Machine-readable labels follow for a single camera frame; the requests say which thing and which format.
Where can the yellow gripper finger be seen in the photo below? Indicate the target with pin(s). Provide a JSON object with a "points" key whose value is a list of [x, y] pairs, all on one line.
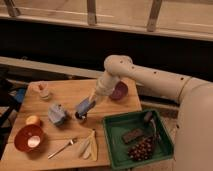
{"points": [[92, 98]]}

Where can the blue sponge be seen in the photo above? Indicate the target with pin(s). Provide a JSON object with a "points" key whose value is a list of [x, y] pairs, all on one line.
{"points": [[84, 106]]}

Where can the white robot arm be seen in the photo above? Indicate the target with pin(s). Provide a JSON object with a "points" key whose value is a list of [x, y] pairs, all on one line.
{"points": [[193, 149]]}

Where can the small metal cup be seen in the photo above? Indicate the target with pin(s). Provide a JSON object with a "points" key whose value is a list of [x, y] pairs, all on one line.
{"points": [[80, 118]]}

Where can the purple bowl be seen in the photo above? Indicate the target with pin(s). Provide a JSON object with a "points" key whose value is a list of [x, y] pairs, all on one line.
{"points": [[120, 91]]}

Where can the green plastic tray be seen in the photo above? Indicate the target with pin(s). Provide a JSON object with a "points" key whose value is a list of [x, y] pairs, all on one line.
{"points": [[116, 126]]}

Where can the crumpled blue-grey cloth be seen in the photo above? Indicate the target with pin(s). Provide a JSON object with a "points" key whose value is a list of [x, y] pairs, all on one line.
{"points": [[56, 114]]}

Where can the metal spoon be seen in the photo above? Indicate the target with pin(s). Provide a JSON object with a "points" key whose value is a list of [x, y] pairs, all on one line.
{"points": [[69, 143]]}

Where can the brown chocolate bar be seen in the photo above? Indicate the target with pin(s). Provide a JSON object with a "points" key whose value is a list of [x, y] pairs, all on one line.
{"points": [[132, 135]]}

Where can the yellow apple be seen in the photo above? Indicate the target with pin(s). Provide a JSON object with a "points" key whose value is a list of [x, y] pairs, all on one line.
{"points": [[35, 120]]}

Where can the dark grape bunch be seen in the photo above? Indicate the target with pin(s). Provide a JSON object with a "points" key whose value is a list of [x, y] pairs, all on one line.
{"points": [[142, 150]]}

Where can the red bowl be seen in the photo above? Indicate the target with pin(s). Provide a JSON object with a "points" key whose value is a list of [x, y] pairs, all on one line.
{"points": [[29, 138]]}

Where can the black chair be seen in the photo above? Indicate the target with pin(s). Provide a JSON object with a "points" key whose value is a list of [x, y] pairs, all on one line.
{"points": [[11, 98]]}

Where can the grey-handled brush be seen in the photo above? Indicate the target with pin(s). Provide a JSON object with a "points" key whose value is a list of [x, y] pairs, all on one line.
{"points": [[149, 119]]}

